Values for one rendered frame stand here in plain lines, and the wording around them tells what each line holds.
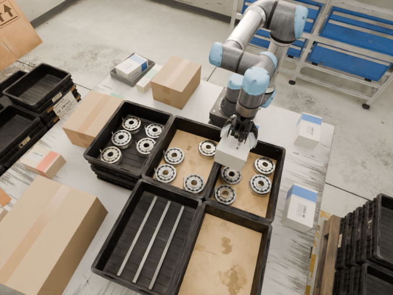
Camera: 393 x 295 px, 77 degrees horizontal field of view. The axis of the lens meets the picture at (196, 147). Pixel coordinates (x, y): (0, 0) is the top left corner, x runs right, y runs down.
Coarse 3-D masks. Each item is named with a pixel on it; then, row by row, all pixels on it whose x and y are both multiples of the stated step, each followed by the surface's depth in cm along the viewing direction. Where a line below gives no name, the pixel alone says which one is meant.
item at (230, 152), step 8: (224, 136) 99; (232, 136) 99; (248, 136) 100; (224, 144) 97; (232, 144) 97; (240, 144) 97; (248, 144) 97; (216, 152) 97; (224, 152) 95; (232, 152) 95; (240, 152) 95; (248, 152) 95; (216, 160) 102; (224, 160) 99; (232, 160) 97; (240, 160) 94; (232, 168) 101; (240, 168) 98
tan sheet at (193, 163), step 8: (176, 136) 136; (184, 136) 136; (192, 136) 136; (200, 136) 136; (176, 144) 133; (184, 144) 133; (192, 144) 133; (184, 152) 130; (192, 152) 130; (184, 160) 127; (192, 160) 128; (200, 160) 128; (208, 160) 128; (176, 168) 125; (184, 168) 125; (192, 168) 125; (200, 168) 125; (208, 168) 125; (184, 176) 122; (208, 176) 123; (176, 184) 120; (192, 184) 120
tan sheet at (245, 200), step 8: (248, 160) 129; (248, 168) 127; (232, 176) 123; (248, 176) 124; (272, 176) 124; (216, 184) 120; (240, 184) 121; (248, 184) 121; (240, 192) 119; (248, 192) 119; (240, 200) 116; (248, 200) 117; (256, 200) 117; (264, 200) 117; (240, 208) 114; (248, 208) 114; (256, 208) 115; (264, 208) 115; (264, 216) 113
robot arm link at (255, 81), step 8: (248, 72) 72; (256, 72) 72; (264, 72) 72; (248, 80) 71; (256, 80) 70; (264, 80) 70; (240, 88) 77; (248, 88) 72; (256, 88) 71; (264, 88) 72; (240, 96) 77; (248, 96) 74; (256, 96) 74; (240, 104) 79; (248, 104) 77; (256, 104) 77
